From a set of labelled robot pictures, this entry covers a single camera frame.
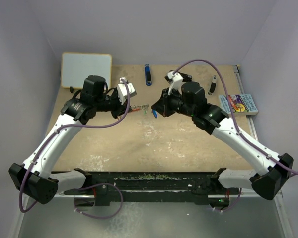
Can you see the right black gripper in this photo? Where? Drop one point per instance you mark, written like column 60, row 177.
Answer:
column 163, row 105

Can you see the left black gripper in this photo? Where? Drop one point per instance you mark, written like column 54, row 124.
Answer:
column 120, row 108

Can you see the blue key tag with key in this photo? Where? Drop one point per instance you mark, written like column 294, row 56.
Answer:
column 154, row 113

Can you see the red-handled metal key organizer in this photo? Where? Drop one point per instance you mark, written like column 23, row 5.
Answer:
column 137, row 108

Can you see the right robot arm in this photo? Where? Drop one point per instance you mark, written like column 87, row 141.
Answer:
column 269, row 169

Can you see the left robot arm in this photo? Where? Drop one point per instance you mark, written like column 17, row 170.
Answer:
column 95, row 106

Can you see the white dry-erase board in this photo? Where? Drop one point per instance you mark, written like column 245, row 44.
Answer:
column 76, row 67

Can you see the colourful book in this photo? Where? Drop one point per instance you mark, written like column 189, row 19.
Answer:
column 241, row 104

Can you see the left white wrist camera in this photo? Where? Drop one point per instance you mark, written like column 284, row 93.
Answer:
column 123, row 88

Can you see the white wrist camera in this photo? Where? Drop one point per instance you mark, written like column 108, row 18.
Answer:
column 175, row 80
column 123, row 88

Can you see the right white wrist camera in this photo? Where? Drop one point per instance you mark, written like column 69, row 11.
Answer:
column 175, row 80

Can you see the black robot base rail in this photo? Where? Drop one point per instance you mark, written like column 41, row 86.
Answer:
column 199, row 188

